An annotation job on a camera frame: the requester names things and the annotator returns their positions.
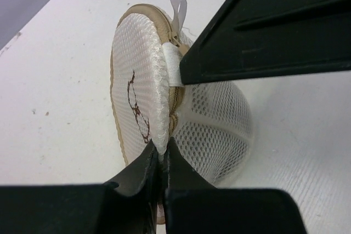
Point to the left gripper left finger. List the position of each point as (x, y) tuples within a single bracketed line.
[(124, 204)]

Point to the white mesh laundry bag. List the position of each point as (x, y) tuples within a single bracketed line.
[(211, 122)]

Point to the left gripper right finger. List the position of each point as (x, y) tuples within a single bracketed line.
[(192, 205)]

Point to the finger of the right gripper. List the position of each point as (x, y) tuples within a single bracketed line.
[(270, 38)]

